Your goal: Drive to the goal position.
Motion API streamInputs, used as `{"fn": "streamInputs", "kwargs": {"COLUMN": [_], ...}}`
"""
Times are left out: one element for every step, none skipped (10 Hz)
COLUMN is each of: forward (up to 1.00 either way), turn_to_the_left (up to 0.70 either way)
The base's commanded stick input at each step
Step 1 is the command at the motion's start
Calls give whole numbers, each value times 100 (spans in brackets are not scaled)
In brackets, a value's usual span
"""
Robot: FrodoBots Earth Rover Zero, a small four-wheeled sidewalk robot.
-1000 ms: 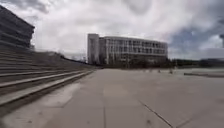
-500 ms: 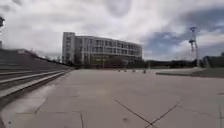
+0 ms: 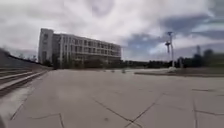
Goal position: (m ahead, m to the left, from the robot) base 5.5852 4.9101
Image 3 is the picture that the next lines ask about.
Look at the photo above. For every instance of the white building with tower end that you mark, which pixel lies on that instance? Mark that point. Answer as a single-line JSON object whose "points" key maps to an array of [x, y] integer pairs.
{"points": [[80, 48]]}

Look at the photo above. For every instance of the wide concrete steps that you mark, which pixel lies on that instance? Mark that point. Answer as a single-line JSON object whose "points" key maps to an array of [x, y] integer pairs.
{"points": [[16, 78]]}

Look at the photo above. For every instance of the grass strip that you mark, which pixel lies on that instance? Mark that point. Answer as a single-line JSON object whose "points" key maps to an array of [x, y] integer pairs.
{"points": [[193, 72]]}

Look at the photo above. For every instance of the tall white mast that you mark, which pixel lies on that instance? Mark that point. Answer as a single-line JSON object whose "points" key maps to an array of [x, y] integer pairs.
{"points": [[172, 53]]}

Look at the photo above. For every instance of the row of trees before building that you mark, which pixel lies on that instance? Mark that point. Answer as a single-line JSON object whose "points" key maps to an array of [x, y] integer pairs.
{"points": [[83, 62]]}

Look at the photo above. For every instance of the grey concrete paved plaza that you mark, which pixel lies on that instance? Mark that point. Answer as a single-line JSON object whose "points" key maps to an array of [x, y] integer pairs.
{"points": [[110, 96]]}

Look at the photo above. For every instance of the distant dark tree line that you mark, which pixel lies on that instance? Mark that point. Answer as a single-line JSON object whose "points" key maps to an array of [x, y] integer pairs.
{"points": [[196, 60]]}

